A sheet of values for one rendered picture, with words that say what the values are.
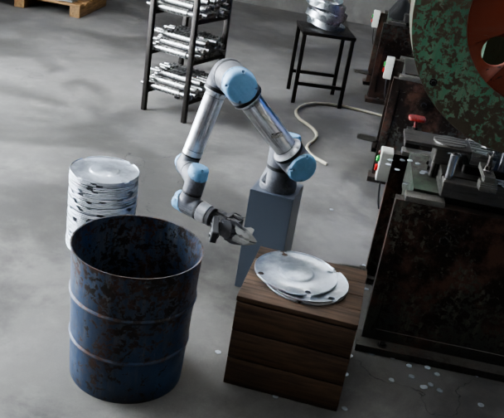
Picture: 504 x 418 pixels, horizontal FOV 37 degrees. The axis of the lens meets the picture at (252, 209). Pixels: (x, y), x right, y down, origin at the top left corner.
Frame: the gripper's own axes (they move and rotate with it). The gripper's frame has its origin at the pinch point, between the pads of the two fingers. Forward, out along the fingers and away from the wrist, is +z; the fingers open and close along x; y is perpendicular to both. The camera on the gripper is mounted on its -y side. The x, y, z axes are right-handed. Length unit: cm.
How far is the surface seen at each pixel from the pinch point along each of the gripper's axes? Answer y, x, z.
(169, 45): 187, 14, -172
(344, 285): 4.3, 0.6, 35.7
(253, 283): -15.4, 4.6, 11.1
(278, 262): 0.6, 2.6, 11.8
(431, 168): 55, -32, 39
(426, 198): 34, -29, 45
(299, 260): 7.2, 2.0, 16.6
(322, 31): 304, -1, -121
